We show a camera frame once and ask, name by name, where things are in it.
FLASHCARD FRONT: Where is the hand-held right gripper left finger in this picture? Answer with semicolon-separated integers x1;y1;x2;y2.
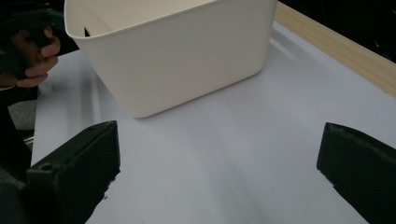
26;120;121;224

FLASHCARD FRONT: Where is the white plastic storage bin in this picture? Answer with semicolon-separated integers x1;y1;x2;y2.
64;0;278;119

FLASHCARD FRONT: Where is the wooden table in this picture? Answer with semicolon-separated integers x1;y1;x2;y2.
274;1;396;98

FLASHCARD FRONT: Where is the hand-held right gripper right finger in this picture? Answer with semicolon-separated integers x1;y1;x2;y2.
316;121;396;224

